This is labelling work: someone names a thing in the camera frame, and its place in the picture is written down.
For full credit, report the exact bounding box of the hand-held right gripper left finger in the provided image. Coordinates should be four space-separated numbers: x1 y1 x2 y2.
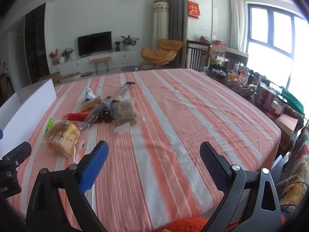
26 140 109 232

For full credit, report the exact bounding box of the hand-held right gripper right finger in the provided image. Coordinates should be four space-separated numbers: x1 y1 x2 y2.
200 141 282 232

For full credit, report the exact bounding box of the white cardboard box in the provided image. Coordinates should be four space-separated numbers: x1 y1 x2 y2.
0 79 58 160

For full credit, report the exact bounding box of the bread loaf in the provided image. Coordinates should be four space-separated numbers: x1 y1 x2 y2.
45 119 82 159

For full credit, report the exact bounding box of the long brown bar clear wrapper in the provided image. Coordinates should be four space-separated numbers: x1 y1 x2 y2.
80 99 110 131

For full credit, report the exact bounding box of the red snack packet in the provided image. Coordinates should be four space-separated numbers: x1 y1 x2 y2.
63 113 89 122

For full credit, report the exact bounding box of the white blue cracker packet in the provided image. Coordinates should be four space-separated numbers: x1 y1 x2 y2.
81 88 102 113

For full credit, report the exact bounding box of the small green candy packet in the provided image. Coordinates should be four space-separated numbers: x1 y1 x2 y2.
45 118 55 136

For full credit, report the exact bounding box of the small black snack packet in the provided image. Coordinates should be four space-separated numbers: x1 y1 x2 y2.
104 109 116 124

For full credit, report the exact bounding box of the orange grey striped tablecloth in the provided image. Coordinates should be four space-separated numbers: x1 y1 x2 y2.
7 68 282 232

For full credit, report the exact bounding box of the clear wafer biscuit packet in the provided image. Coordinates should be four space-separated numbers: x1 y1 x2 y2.
110 98 138 134

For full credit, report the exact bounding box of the orange fuzzy cloth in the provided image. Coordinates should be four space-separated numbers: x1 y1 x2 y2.
164 216 219 232

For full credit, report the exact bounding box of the brown cardboard box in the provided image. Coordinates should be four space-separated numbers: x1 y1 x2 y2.
38 72 62 84

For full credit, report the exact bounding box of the long black cracker packet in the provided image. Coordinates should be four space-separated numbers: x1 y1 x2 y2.
113 82 136 102

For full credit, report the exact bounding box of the wicker basket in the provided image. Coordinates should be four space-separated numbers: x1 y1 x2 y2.
226 82 257 98

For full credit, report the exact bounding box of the floral patterned cushion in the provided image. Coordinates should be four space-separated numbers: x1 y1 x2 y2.
279 125 309 209

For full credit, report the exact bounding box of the flat wooden box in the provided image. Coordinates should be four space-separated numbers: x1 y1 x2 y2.
275 113 300 137

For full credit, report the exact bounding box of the red flower bouquet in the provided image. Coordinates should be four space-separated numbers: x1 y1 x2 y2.
49 49 59 65

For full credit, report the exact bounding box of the clutter of bottles and jars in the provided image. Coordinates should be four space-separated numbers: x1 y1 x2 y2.
204 55 288 118

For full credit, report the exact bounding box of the white vase with green plant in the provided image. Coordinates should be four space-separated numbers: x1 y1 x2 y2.
58 47 74 63

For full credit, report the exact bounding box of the green cloth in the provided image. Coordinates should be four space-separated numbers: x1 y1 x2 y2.
279 86 304 112

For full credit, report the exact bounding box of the small wooden bench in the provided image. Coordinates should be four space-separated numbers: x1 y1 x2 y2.
90 56 112 74

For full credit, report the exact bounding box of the dark wooden slatted chair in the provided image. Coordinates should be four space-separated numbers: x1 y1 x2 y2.
224 51 249 71
186 40 211 72

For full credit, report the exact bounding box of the white television cabinet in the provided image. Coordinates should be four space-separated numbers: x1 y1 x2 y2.
49 50 138 75

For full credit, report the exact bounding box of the black television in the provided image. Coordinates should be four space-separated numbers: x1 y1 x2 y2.
77 31 112 56

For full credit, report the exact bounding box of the orange lounge chair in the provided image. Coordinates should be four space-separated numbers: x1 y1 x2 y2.
140 39 183 69

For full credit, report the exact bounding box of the large leafy potted plant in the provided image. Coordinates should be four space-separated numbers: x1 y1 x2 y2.
121 35 140 51

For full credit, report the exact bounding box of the large window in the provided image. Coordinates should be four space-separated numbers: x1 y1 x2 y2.
245 3 309 103

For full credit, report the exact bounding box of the white curtain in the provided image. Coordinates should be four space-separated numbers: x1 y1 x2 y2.
229 0 247 53

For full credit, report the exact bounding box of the standing air conditioner with cover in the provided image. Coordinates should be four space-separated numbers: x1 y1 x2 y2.
153 0 169 50

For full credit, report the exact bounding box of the grey curtain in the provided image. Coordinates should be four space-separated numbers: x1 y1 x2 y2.
163 0 188 68

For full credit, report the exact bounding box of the black wall cabinet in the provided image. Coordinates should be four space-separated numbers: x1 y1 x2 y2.
25 3 50 85

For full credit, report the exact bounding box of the red wall hanging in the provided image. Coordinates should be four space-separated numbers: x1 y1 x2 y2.
187 0 201 19

